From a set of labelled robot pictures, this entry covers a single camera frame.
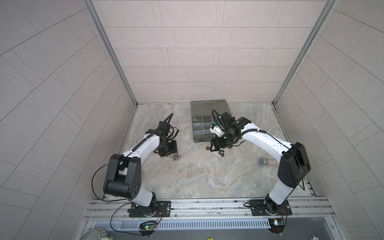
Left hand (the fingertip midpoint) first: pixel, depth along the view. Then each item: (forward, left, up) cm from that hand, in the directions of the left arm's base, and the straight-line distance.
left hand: (178, 149), depth 87 cm
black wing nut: (+1, -26, -4) cm, 26 cm away
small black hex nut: (-2, -26, -4) cm, 26 cm away
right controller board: (-36, -48, -4) cm, 60 cm away
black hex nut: (+2, -17, -3) cm, 18 cm away
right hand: (-3, -20, +7) cm, 21 cm away
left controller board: (-37, +10, 0) cm, 39 cm away
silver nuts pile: (-4, +2, -3) cm, 5 cm away
